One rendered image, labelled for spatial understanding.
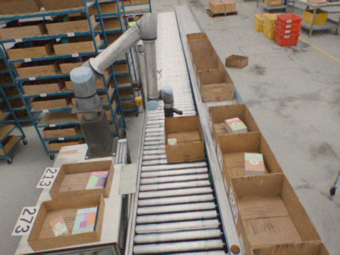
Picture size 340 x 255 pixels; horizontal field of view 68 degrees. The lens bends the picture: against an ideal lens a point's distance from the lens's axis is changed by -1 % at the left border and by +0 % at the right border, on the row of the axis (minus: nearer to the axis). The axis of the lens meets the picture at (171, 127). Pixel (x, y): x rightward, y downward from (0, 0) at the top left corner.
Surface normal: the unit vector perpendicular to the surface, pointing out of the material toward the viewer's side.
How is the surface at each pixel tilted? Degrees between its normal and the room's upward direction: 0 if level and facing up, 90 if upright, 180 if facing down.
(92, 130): 90
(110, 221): 0
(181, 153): 91
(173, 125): 90
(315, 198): 0
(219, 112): 90
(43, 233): 2
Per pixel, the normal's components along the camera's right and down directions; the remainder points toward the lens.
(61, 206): 0.12, 0.52
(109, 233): -0.09, -0.83
